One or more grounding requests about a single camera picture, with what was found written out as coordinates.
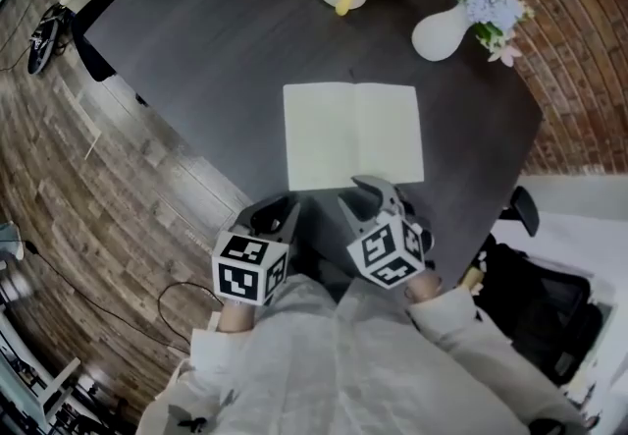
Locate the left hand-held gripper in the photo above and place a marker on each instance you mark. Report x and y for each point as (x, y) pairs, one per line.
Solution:
(240, 278)

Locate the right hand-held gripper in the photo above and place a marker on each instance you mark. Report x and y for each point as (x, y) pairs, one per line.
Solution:
(382, 251)

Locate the notebook with blue cover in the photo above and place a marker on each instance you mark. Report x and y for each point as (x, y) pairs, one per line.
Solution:
(319, 138)

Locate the person's left forearm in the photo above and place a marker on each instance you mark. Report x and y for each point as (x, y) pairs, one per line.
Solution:
(235, 317)

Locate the person's right forearm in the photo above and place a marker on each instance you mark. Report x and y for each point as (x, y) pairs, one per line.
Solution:
(441, 320)

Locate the yellow tissue box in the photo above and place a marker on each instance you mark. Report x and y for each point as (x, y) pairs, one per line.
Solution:
(470, 281)

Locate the person's light shirt torso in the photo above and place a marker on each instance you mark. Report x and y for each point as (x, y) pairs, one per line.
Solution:
(333, 364)

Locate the dark table with white legs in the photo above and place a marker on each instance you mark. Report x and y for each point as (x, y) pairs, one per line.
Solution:
(221, 55)

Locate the white vase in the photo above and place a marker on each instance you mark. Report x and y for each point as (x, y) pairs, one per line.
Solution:
(436, 38)

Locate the thin pale stick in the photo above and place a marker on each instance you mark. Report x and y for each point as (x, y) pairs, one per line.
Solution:
(93, 144)

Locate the black mesh office chair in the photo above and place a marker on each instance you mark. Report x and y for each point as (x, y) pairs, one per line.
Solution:
(539, 305)

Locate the black wheeled board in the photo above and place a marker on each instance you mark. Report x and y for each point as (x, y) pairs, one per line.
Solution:
(39, 47)

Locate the white frame rack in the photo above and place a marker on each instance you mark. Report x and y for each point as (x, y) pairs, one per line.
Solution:
(59, 376)

